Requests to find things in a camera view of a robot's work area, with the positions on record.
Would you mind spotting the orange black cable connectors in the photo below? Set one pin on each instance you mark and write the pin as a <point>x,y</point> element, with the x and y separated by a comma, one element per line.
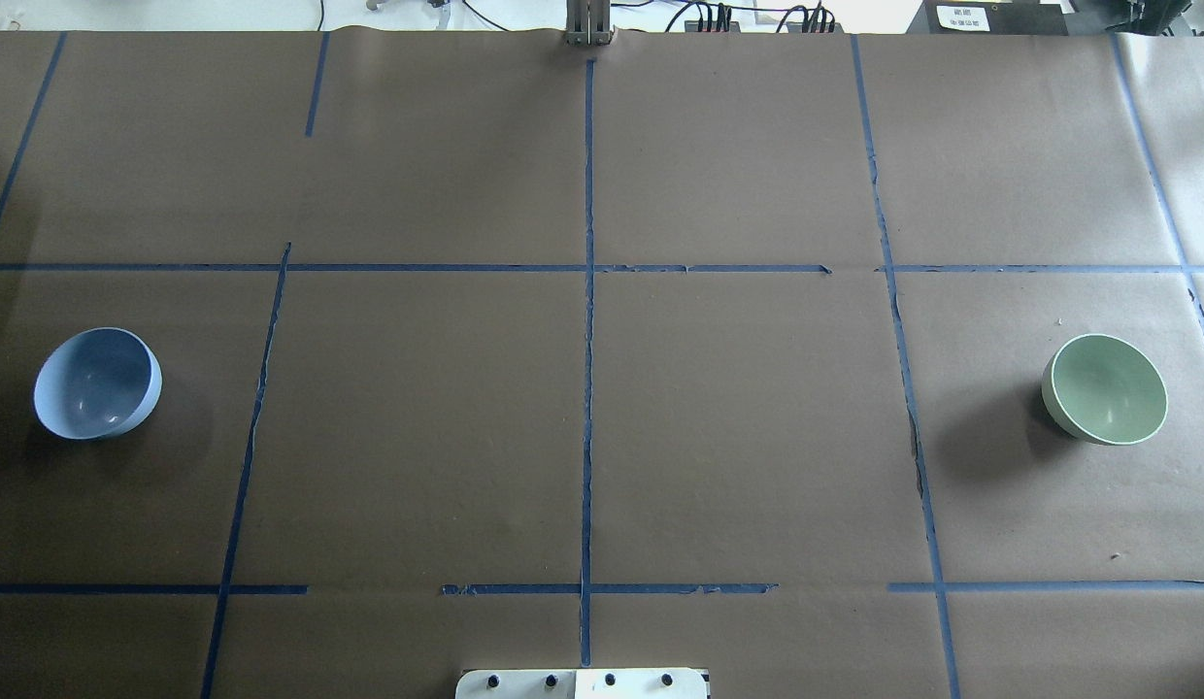
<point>715,17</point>

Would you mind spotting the black power box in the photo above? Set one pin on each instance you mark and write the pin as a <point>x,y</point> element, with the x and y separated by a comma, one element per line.
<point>1002,18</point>

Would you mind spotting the green bowl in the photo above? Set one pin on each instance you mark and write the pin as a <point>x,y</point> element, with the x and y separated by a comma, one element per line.
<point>1102,390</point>

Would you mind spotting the blue bowl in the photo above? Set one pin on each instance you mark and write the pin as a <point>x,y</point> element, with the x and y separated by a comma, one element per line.
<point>97,385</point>

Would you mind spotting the aluminium frame post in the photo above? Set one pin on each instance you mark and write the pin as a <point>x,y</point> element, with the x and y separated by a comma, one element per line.
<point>588,23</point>

